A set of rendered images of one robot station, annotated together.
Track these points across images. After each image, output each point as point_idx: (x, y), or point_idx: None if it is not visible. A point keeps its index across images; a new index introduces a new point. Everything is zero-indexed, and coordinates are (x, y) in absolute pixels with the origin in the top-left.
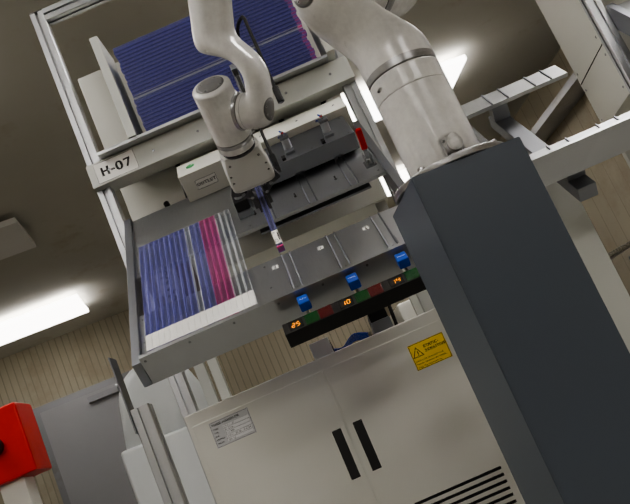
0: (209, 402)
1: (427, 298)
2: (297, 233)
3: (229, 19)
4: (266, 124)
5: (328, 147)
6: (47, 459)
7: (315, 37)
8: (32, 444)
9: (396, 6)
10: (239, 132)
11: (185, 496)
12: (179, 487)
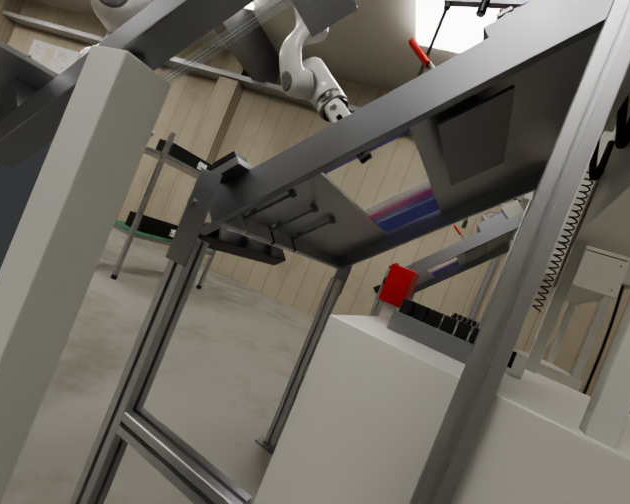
0: (529, 350)
1: (605, 374)
2: (621, 190)
3: (297, 12)
4: (287, 95)
5: None
6: (397, 301)
7: None
8: (387, 287)
9: (105, 26)
10: (310, 101)
11: (315, 332)
12: (312, 324)
